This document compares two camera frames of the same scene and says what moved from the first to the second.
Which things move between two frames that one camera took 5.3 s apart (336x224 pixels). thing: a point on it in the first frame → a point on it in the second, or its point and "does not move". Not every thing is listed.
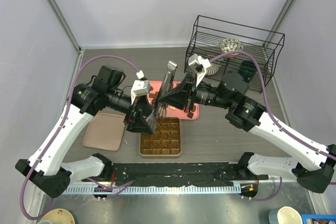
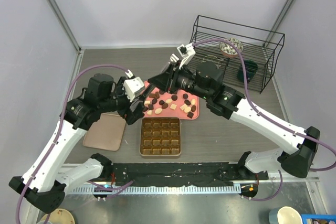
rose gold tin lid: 105,130 does not move
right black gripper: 179,97 → 176,73
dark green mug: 247,70 does not move
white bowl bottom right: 285,215 does not move
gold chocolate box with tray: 166,140 does not move
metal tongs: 160,107 → 163,79
